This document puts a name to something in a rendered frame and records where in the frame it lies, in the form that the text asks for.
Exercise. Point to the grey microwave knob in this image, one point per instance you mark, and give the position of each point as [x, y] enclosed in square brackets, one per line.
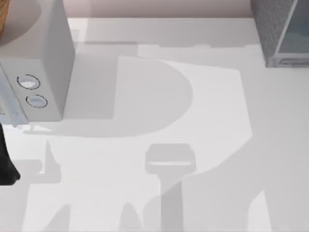
[36, 101]

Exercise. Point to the pale microwave oven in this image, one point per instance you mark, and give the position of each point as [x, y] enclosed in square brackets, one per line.
[46, 50]

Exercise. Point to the white microwave knob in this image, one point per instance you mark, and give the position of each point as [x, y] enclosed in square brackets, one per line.
[28, 82]

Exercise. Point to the grey cabinet with dark inside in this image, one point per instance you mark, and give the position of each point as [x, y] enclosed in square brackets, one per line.
[282, 31]

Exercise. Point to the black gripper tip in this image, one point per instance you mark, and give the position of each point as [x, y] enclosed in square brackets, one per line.
[6, 166]

